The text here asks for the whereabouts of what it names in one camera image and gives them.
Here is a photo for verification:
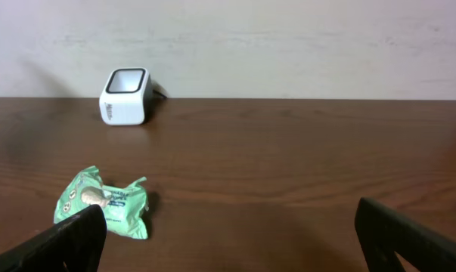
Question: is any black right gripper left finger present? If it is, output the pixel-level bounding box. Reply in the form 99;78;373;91
0;205;107;272

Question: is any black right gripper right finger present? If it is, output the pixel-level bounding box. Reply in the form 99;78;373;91
355;197;456;272

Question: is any mint green wipes pack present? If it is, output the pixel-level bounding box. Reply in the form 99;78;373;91
53;165;148;240

